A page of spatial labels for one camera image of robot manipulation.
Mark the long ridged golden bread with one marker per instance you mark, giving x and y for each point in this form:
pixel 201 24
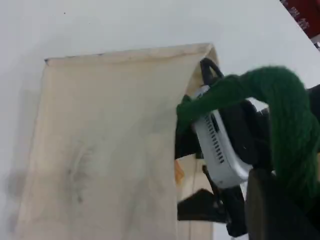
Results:
pixel 179 173

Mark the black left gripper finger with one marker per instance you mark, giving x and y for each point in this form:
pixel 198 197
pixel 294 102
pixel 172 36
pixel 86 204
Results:
pixel 270 220

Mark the red printed box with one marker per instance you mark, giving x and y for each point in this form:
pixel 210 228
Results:
pixel 303 17

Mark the silver white wrist camera box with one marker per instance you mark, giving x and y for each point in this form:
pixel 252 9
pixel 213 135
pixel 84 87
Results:
pixel 220 150

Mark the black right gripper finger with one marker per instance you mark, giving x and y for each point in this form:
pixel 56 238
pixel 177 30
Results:
pixel 200 207

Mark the white cloth bag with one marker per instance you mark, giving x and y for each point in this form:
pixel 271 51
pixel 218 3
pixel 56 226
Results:
pixel 100 137

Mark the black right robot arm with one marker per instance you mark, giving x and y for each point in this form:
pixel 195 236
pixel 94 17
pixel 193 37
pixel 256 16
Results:
pixel 313 117

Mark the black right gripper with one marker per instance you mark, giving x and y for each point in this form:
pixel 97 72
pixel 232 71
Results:
pixel 250 132

